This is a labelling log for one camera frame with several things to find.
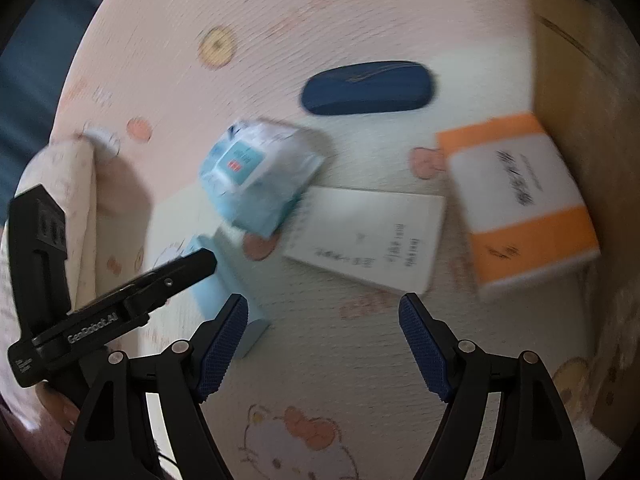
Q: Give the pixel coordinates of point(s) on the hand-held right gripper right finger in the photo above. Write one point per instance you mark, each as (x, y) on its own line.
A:
(425, 340)

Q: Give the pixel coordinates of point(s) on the blue denim case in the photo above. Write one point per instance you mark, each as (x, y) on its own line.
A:
(365, 87)

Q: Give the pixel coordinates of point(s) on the light blue carton box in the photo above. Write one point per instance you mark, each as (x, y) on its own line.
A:
(230, 285)

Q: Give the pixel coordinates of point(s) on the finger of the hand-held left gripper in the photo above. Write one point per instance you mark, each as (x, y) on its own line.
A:
(180, 275)

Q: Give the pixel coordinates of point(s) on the brown cardboard box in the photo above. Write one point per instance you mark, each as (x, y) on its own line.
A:
(590, 110)

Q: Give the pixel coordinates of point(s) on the dark teal cloth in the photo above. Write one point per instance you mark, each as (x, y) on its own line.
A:
(30, 85)

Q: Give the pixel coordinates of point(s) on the pink cartoon printed blanket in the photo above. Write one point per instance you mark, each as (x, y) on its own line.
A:
(200, 110)

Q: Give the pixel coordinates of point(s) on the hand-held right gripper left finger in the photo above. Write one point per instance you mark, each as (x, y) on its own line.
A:
(225, 345)

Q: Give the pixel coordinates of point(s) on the orange white tissue pack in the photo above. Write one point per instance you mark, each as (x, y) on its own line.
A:
(525, 210)

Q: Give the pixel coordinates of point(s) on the blue white wet wipes pack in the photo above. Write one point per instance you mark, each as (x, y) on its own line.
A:
(250, 170)

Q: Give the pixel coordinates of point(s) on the white spiral notebook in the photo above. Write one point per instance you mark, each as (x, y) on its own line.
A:
(370, 240)

